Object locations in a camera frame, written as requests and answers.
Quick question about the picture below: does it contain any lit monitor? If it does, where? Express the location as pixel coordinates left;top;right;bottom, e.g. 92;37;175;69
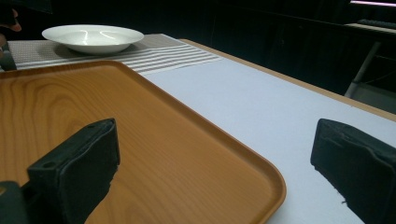
349;0;396;7

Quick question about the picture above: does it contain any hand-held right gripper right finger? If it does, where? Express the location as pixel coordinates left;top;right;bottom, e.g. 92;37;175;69
309;118;396;224

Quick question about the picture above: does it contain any wooden tray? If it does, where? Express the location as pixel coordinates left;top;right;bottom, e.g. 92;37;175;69
0;60;288;224

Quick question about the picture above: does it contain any striped grey placemat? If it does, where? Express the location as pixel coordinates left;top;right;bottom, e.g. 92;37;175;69
7;33;224;77

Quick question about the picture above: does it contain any dark keyboard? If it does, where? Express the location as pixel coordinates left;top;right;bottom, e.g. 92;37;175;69
357;19;396;30

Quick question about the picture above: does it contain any wooden desk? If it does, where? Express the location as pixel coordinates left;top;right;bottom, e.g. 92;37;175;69
343;22;396;41

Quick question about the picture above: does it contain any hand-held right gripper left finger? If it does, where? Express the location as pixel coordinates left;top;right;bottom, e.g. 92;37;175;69
26;118;121;224

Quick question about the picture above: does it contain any white plate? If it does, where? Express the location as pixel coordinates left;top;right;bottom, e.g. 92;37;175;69
41;24;145;56

